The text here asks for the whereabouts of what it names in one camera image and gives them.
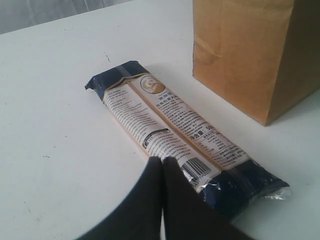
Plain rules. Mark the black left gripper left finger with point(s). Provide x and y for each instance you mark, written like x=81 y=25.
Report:
x=139 y=215

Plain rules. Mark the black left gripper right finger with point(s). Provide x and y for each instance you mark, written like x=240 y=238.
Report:
x=186 y=215

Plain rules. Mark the brown paper bag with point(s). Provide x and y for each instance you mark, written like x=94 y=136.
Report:
x=261 y=56

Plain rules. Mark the dark blue noodle packet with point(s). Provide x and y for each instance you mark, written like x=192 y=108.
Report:
x=162 y=124

